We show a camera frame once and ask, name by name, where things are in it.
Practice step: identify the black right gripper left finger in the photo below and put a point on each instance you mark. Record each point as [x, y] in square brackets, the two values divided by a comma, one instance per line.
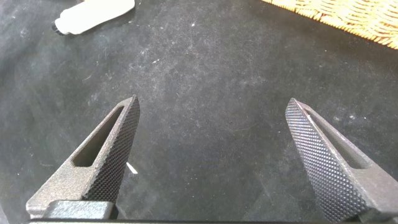
[102, 174]

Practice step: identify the white handheld brush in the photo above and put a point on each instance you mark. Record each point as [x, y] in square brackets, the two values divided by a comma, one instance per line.
[93, 14]

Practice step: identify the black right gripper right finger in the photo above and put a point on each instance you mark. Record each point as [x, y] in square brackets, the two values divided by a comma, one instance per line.
[335, 174]

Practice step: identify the small white paper scrap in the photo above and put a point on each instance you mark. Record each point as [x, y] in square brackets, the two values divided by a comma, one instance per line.
[132, 168]

